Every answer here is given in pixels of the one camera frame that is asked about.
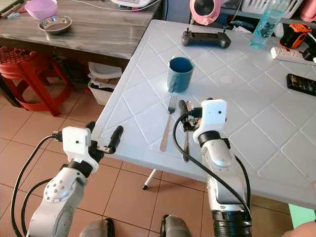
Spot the blue ceramic mug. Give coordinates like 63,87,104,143
166,56,196,94

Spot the black flat device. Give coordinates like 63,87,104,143
286,73,316,97

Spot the blue and black gadget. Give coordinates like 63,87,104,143
224,19,253,32

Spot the white plastic basket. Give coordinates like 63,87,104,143
241,0,305,20

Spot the pink round fan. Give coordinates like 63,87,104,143
189,0,223,27

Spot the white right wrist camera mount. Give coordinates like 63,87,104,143
193,99,228,142

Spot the white power strip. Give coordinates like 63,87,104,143
270,46,316,66

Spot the grey robot leg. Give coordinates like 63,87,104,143
159,214,194,237
79,218,115,237

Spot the steel fork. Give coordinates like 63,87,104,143
159,94,178,153

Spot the white appliance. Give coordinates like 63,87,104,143
109,0,161,10

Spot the steel spoon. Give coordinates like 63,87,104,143
182,101,195,163

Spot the stainless steel bowl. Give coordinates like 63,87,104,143
38,15,73,36

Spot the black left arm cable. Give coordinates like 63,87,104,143
11,134,64,237
21,178,55,235

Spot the white plastic storage box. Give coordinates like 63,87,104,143
87,61,123,106

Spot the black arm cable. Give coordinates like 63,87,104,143
11,134,64,237
21,178,55,235
172,112,252,215

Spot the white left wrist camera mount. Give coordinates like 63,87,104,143
61,126,97,171

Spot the red plastic stool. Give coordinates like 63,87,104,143
0,45,73,117

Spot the pale green panel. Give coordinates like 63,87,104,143
288,203,316,231

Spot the grey left robot leg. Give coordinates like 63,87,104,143
79,218,115,237

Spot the clear plastic water bottle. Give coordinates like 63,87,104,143
249,0,290,50

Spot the white metal table leg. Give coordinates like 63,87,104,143
142,169,161,191

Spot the black handheld remote controller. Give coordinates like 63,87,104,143
181,28,232,49

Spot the grey right robot leg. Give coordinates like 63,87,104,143
159,214,194,237

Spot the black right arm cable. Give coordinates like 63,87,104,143
172,112,252,215

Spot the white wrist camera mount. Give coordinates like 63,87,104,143
193,99,228,142
61,126,97,171

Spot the pink plastic bowl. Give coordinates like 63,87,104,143
24,0,59,22

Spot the orange and black tool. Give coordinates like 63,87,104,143
279,22,315,49

